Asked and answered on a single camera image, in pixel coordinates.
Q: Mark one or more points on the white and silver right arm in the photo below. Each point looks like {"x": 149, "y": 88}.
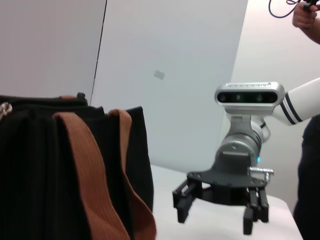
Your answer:
{"x": 300, "y": 100}

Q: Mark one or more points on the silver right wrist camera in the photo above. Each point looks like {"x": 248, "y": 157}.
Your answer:
{"x": 250, "y": 97}

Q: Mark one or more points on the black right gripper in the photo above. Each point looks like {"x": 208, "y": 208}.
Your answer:
{"x": 225, "y": 180}

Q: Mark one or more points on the person's hand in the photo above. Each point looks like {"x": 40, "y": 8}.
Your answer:
{"x": 303, "y": 18}

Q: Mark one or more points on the black handheld controller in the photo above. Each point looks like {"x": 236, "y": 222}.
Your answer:
{"x": 308, "y": 5}

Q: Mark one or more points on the person's dark clothed body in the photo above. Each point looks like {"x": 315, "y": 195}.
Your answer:
{"x": 310, "y": 187}

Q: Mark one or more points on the person's forearm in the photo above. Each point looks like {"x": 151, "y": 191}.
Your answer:
{"x": 315, "y": 33}

